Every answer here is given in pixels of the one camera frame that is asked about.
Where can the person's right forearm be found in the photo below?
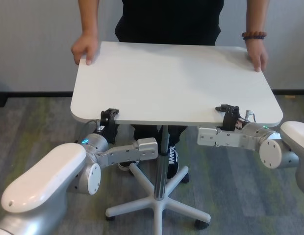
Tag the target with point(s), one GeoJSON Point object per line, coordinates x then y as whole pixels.
{"type": "Point", "coordinates": [88, 17]}

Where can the person's left hand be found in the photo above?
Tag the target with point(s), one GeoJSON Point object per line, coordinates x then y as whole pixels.
{"type": "Point", "coordinates": [257, 52]}

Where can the black trousers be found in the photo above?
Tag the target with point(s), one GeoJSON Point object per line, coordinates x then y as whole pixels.
{"type": "Point", "coordinates": [144, 134]}

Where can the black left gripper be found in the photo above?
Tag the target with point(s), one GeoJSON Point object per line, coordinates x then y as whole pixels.
{"type": "Point", "coordinates": [109, 128]}

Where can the white rectangular table top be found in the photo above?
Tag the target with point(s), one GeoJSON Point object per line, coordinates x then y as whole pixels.
{"type": "Point", "coordinates": [176, 83]}

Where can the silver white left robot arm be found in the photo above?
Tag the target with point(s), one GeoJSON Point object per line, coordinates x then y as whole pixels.
{"type": "Point", "coordinates": [44, 176]}

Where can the person's left forearm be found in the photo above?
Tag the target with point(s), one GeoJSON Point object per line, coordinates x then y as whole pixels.
{"type": "Point", "coordinates": [253, 16]}

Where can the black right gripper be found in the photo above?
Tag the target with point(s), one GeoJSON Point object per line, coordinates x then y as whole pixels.
{"type": "Point", "coordinates": [230, 122]}

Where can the black floor box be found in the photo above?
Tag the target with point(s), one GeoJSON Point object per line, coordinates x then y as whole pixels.
{"type": "Point", "coordinates": [0, 100]}

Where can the person's right hand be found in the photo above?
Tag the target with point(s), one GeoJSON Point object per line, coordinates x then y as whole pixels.
{"type": "Point", "coordinates": [84, 47]}

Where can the grey metal table column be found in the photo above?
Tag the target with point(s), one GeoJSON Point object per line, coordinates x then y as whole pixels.
{"type": "Point", "coordinates": [161, 176]}

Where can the black t-shirt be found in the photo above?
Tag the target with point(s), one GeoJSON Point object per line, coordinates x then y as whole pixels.
{"type": "Point", "coordinates": [169, 22]}

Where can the white five-star table base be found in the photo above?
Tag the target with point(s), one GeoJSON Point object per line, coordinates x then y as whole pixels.
{"type": "Point", "coordinates": [158, 208]}

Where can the small tan floor scrap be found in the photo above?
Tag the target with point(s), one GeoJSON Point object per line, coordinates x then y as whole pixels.
{"type": "Point", "coordinates": [290, 97]}

